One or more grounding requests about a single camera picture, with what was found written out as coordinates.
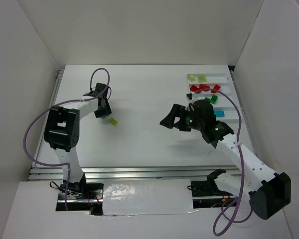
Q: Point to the red long lego brick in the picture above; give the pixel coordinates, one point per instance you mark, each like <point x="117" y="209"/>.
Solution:
<point x="194" y="88"/>

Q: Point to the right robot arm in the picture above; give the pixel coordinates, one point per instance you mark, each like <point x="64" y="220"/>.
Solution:
<point x="266" y="190"/>

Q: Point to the pale yellow small lego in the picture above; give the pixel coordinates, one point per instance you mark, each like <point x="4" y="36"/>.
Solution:
<point x="191" y="77"/>

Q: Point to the red rounded lego brick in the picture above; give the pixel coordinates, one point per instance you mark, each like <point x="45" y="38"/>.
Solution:
<point x="216" y="88"/>

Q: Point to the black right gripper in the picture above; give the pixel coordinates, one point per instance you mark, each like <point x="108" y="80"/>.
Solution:
<point x="177" y="119"/>

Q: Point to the white taped cover panel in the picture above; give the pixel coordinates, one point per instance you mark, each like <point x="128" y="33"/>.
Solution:
<point x="147" y="197"/>

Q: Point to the white compartment tray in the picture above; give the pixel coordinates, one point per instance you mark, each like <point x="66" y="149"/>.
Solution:
<point x="226" y="94"/>

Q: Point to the pale yellow sloped lego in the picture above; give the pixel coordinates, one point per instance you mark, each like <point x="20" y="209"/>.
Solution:
<point x="202" y="79"/>

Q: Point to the dark green lego brick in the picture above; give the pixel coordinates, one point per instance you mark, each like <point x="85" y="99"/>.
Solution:
<point x="214" y="99"/>

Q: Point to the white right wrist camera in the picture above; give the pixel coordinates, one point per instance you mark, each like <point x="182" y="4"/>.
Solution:
<point x="192" y="98"/>

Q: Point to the lime green lego brick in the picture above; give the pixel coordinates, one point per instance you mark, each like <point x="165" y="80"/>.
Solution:
<point x="113" y="122"/>

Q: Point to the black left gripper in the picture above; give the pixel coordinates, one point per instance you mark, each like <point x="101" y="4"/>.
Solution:
<point x="102" y="112"/>

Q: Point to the aluminium front rail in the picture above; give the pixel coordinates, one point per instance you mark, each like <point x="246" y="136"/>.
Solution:
<point x="137" y="173"/>

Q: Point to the red curved lego brick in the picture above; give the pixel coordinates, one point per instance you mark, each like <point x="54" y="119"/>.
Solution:
<point x="204" y="86"/>

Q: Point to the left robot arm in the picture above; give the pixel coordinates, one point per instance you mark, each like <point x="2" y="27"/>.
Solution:
<point x="62" y="133"/>

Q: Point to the blue long lego brick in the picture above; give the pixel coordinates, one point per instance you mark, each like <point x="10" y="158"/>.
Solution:
<point x="219" y="114"/>

